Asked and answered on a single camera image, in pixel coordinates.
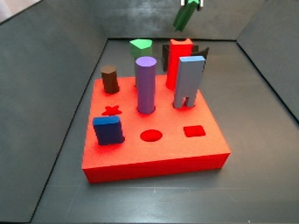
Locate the purple cylinder peg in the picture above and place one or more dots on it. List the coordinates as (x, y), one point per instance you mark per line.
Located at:
(146, 72)

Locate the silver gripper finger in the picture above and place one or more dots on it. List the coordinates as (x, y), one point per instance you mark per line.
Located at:
(201, 5)
(185, 2)

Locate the red peg board base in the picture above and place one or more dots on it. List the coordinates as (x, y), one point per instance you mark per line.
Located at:
(171, 141)

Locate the red notched block peg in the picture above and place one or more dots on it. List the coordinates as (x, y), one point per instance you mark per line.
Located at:
(181, 48)

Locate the brown hexagonal peg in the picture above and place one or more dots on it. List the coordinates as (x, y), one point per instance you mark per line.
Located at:
(110, 79)

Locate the green star-shaped bar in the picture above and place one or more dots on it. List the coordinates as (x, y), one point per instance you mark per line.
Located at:
(185, 15)

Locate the green pentagon peg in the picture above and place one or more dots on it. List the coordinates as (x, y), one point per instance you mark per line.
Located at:
(141, 47)

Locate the light blue arch peg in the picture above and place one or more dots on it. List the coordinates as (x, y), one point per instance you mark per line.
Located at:
(189, 81)

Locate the dark blue rounded peg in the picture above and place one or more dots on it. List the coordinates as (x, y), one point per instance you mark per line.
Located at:
(107, 127)

